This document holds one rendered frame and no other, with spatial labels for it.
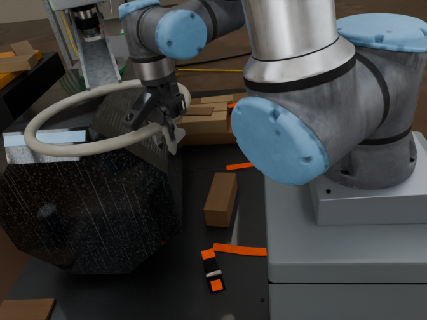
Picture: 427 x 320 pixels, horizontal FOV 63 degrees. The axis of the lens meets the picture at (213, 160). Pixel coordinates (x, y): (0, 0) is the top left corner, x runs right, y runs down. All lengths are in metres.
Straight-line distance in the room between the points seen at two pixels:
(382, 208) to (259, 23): 0.42
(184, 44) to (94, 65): 0.81
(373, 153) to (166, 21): 0.44
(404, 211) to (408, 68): 0.27
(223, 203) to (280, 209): 1.07
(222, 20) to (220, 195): 1.22
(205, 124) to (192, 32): 1.67
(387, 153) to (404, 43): 0.20
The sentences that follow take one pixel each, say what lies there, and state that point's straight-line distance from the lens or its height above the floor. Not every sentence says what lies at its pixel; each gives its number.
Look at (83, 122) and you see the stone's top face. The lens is 1.32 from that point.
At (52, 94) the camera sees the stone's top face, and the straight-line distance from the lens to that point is 1.64.
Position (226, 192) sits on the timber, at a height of 0.13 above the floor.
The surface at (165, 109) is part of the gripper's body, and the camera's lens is 0.87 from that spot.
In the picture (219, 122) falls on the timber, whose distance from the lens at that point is 2.33.
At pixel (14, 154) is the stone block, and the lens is 1.41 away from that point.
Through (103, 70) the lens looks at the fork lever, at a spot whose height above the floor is 0.91.
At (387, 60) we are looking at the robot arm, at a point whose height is 1.16.
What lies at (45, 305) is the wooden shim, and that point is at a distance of 1.84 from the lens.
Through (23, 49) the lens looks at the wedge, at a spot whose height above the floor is 0.81.
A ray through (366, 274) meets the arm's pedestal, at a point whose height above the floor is 0.82.
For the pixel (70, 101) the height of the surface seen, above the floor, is 0.89.
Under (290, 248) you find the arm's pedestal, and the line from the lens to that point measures 0.68.
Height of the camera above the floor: 1.38
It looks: 37 degrees down
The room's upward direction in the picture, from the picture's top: 9 degrees counter-clockwise
